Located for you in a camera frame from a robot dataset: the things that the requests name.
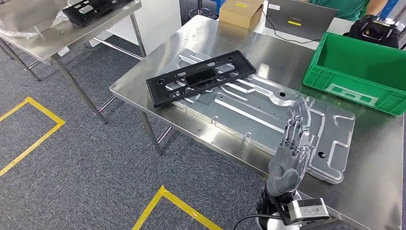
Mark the green plastic crate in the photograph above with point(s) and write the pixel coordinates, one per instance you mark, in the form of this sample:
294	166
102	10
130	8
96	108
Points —
317	79

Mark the grey laptop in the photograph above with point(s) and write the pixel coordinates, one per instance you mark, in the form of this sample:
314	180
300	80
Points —
301	16

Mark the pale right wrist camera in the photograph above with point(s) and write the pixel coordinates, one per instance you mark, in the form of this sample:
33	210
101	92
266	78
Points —
307	211

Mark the yellow floor tape square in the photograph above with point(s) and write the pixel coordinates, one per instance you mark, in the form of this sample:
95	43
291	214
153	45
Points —
177	203
44	112

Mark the black plastic licence plate frame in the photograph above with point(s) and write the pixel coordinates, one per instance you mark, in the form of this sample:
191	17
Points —
95	14
158	92

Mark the brown cardboard box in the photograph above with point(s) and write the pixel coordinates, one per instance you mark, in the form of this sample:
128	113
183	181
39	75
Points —
238	16

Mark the aluminium fixture plate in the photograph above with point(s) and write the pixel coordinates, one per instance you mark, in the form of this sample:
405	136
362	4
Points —
253	108

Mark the white cabinet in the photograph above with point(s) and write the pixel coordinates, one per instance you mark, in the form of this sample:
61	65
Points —
158	22

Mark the blue wheeled cart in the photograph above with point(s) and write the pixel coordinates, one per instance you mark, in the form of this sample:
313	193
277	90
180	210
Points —
215	3

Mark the chrome post stanchion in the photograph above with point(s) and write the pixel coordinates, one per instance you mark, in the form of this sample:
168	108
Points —
199	11

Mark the black device with silver frame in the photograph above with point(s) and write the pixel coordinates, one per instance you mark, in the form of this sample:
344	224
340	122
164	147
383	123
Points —
374	31

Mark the stainless steel side table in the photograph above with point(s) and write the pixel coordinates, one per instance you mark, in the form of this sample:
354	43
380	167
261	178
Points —
47	44

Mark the stainless steel workbench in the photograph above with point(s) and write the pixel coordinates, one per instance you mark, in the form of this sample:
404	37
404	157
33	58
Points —
279	57

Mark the person's left forearm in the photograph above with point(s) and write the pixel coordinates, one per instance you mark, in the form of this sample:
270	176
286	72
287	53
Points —
377	6

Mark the person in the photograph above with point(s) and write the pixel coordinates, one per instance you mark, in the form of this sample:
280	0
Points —
349	8

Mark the clear plastic wrap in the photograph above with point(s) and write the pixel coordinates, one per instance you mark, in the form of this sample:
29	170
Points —
19	16

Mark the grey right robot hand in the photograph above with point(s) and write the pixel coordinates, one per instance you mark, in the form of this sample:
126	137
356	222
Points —
285	171

